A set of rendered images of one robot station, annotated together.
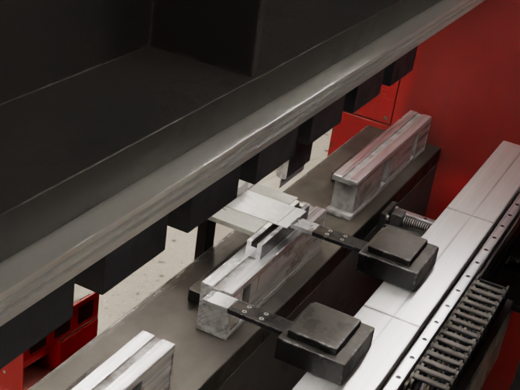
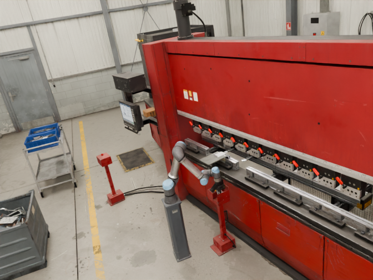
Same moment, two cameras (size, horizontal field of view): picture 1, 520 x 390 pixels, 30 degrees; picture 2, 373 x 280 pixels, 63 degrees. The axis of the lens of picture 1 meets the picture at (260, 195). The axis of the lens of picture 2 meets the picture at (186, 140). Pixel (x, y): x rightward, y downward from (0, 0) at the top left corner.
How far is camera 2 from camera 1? 294 cm
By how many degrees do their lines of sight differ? 48
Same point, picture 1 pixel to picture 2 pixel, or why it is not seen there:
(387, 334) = not seen: hidden behind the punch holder
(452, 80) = (186, 130)
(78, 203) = not seen: hidden behind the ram
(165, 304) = (228, 172)
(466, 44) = (185, 124)
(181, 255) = (132, 209)
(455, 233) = not seen: hidden behind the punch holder
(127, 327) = (233, 175)
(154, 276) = (137, 214)
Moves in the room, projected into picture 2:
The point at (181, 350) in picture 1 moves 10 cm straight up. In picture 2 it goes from (241, 171) to (240, 164)
